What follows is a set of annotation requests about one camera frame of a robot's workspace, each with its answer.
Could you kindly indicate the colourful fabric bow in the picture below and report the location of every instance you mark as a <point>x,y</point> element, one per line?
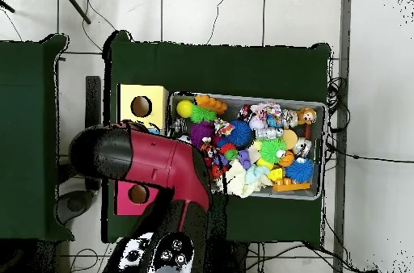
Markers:
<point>223,127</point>

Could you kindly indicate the green spiky ball with eyes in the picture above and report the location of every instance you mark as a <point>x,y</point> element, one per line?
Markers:
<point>272,150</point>

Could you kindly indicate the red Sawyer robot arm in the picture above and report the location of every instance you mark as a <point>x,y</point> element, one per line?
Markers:
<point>155,163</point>

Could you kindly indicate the wooden box with three holes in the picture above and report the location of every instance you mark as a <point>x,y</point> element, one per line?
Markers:
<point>155,105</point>

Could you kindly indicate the clear mesh bin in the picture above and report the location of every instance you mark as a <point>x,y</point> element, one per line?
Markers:
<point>291,194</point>

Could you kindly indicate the purple spiky ball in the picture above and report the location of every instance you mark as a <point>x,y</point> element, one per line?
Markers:
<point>200,132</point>

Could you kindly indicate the orange toy block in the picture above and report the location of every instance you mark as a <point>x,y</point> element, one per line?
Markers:
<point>210,103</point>

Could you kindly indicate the blue spiky ball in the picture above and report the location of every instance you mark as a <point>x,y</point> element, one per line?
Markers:
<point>239,133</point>

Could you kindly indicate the yellow ball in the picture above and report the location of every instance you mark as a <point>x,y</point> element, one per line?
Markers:
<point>184,108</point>

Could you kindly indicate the cream knitted cloth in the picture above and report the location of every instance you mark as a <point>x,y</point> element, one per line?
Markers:
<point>239,179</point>

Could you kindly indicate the silver toy robot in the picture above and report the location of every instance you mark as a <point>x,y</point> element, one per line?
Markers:
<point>268,132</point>

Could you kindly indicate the dark green tablecloth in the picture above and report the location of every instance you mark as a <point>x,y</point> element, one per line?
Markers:
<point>26,124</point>
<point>210,69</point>

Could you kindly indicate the small basketball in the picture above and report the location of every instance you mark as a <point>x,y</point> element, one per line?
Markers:
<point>287,158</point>

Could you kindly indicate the brown plush monkey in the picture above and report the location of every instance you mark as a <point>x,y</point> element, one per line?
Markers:
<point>306,115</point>

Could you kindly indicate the black flat panel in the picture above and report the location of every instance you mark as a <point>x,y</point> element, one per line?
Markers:
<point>93,101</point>

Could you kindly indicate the black tripod leg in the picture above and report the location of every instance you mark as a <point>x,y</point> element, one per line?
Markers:
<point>8,6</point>
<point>75,4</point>

